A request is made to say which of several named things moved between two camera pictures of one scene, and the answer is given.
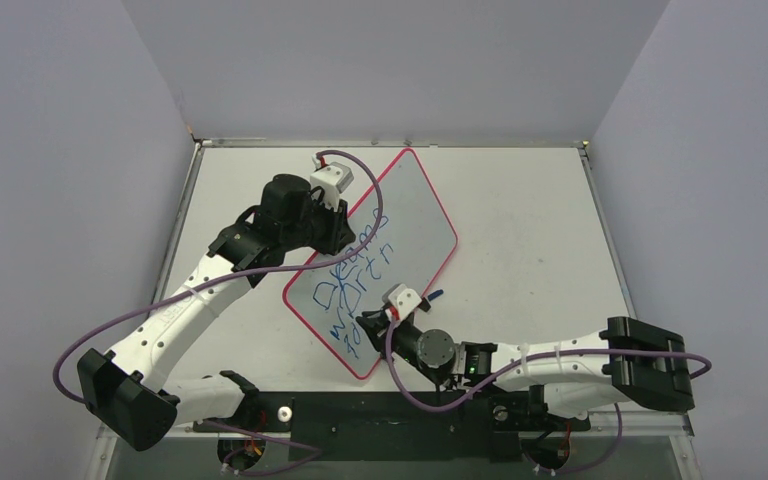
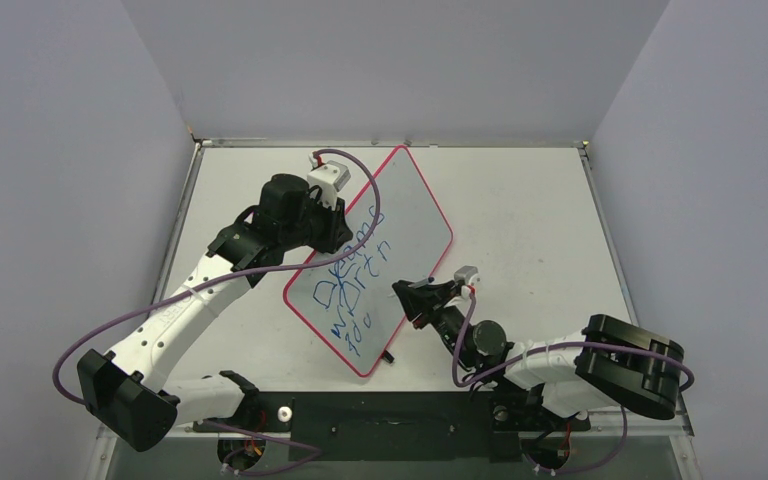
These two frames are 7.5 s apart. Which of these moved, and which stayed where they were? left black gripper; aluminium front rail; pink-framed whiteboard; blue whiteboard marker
Moved: blue whiteboard marker
Stayed: pink-framed whiteboard; aluminium front rail; left black gripper
